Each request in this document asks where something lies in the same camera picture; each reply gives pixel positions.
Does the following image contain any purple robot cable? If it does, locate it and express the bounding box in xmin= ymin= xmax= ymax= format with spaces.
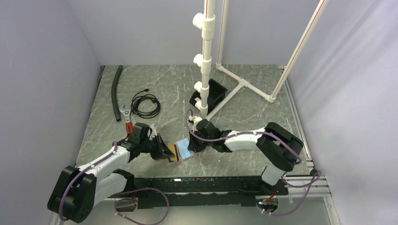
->
xmin=114 ymin=188 xmax=169 ymax=225

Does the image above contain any black card tray box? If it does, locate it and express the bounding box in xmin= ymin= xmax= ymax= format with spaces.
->
xmin=189 ymin=78 xmax=228 ymax=114

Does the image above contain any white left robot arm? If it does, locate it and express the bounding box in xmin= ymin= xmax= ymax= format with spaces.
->
xmin=47 ymin=123 xmax=175 ymax=223

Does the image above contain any gold credit card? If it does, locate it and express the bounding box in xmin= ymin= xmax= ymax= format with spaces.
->
xmin=168 ymin=143 xmax=180 ymax=162

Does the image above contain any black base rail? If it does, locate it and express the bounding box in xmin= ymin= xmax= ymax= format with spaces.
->
xmin=103 ymin=168 xmax=289 ymax=209

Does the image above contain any black corrugated hose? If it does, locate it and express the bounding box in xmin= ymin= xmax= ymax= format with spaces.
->
xmin=111 ymin=65 xmax=124 ymax=122

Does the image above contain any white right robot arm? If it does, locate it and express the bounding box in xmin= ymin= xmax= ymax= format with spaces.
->
xmin=187 ymin=120 xmax=304 ymax=195

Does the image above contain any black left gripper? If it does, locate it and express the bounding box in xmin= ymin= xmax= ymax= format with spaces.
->
xmin=140 ymin=133 xmax=175 ymax=160

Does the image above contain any white pvc pipe frame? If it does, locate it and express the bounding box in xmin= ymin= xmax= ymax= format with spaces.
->
xmin=191 ymin=0 xmax=328 ymax=119

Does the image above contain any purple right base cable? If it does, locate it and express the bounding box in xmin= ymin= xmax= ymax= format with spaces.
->
xmin=256 ymin=170 xmax=322 ymax=217

